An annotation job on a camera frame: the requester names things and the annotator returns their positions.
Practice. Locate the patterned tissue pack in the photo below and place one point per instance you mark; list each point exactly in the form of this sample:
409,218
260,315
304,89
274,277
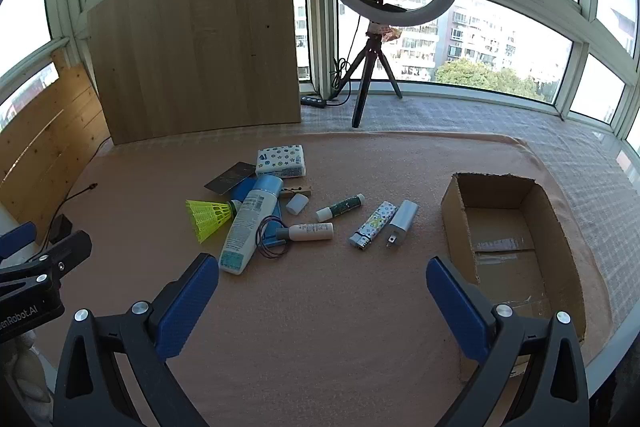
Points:
280,161

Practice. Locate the black power strip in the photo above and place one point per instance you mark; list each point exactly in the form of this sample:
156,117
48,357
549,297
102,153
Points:
312,101

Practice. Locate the white blue-capped spray bottle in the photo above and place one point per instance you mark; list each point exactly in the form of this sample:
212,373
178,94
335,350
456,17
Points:
247,227

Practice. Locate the large wooden board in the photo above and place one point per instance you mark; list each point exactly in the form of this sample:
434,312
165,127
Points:
200,47

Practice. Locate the black card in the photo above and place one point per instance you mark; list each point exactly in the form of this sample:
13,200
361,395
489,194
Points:
230,178

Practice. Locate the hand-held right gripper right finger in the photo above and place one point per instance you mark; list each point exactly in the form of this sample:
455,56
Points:
457,312

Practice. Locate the patterned lighter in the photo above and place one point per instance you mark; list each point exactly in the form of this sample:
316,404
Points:
372,224

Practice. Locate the cardboard box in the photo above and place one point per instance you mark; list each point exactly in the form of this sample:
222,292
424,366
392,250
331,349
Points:
505,227

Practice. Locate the translucent plastic cap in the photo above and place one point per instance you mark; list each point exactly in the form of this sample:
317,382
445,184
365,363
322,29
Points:
296,204

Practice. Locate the person's left hand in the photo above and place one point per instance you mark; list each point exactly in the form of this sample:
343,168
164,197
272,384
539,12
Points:
22,382

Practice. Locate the green white lip balm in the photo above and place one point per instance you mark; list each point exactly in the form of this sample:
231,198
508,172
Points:
340,207

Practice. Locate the blue phone stand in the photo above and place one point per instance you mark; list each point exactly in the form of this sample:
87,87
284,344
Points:
275,213

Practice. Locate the wooden clothespin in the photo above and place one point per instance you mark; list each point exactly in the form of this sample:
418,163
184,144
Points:
300,192

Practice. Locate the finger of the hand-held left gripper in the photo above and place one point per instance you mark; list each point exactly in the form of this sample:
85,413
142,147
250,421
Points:
70,249
17,239

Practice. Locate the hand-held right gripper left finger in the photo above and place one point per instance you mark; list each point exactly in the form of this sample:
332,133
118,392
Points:
187,302

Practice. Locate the crumpled orange wrapper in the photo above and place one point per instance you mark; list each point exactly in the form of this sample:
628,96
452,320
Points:
391,34

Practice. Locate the white charger plug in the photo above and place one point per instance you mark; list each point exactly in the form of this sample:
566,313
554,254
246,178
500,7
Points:
402,222

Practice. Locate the wooden plank panel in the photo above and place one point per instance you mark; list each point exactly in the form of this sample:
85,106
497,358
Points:
45,147

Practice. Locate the black power adapter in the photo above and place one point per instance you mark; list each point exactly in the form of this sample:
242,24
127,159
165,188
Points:
62,227

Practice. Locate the small white bottle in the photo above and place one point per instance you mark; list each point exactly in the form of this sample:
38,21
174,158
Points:
310,232

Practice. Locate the yellow shuttlecock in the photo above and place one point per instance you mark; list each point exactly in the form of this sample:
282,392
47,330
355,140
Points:
207,219

